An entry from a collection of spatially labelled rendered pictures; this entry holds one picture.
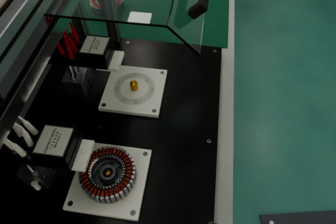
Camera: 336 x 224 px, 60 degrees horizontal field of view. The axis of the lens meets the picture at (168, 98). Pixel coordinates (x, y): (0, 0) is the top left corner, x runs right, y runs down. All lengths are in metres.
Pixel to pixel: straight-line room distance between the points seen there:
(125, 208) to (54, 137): 0.20
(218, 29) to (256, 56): 1.07
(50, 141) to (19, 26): 0.20
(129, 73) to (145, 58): 0.08
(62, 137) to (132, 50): 0.41
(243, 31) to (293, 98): 0.64
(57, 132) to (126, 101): 0.24
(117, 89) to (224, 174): 0.34
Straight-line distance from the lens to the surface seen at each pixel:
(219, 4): 1.08
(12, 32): 0.46
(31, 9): 0.50
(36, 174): 0.64
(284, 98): 1.84
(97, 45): 0.67
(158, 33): 0.95
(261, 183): 1.53
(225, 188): 0.67
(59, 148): 0.53
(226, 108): 0.77
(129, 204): 0.61
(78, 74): 0.76
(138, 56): 0.85
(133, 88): 0.74
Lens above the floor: 1.36
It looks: 53 degrees down
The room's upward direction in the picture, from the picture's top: straight up
